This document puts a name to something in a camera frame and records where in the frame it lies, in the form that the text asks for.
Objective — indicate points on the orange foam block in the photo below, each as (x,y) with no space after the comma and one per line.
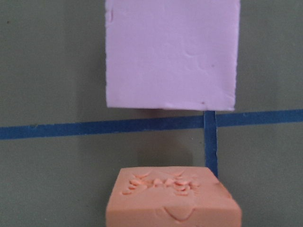
(173,196)

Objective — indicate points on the pink foam block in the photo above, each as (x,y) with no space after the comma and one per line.
(172,54)

